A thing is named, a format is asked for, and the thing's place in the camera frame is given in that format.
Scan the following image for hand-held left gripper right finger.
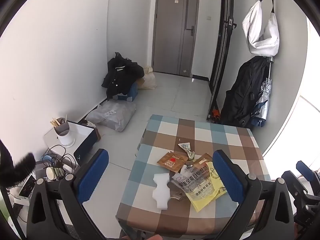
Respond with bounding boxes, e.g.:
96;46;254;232
212;149;295;240

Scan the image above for silver green wrapper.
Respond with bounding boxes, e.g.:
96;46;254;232
177;142;195;159

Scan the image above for yellow plastic packet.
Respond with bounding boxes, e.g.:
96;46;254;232
186;161;227;213

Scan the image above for grey plastic parcel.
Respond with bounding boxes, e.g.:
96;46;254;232
85;100;137;132

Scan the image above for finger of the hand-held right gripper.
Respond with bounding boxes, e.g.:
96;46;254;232
296;160;320;188
281;170;310;200

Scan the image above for silver folded umbrella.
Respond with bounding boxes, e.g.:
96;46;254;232
252;56;273;127

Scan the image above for black jacket with buttons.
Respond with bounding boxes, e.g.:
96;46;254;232
101;52;145;99

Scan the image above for clear printed plastic wrapper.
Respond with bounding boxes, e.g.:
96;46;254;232
171;164;214;200

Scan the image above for white wardrobe with wooden trim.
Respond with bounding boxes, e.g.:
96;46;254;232
260;15;320;173

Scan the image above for plain brown packet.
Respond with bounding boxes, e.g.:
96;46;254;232
191;153;213;172

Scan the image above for black door frame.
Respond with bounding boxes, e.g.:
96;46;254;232
206;0;237;120

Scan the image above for grey room door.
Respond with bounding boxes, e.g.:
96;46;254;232
151;0;200;77

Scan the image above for black hanging jacket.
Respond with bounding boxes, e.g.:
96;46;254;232
220;56;272;128

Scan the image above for wooden chopsticks bundle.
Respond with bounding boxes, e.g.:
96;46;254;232
50;114;68;128

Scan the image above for blue storage box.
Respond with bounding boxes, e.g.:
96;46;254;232
111;81;139;103

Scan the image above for white hanging bag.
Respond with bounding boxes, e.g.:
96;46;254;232
242;0;279;57

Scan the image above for black tangled cables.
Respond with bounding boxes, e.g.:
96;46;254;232
40;144;80;178

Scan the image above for brown packet with red spot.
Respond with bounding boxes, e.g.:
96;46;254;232
157;151;188;172

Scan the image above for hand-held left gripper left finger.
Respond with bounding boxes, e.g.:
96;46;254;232
26;149;110;240

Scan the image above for beige cloth bag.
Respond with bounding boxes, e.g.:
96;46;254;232
136;65;157;90

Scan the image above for white foam piece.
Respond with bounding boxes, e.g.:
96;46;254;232
152;173;173;209

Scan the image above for white grey chopstick holder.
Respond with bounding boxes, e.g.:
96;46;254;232
54;117;75;147

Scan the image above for checkered tablecloth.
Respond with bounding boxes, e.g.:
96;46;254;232
115;114;272;240

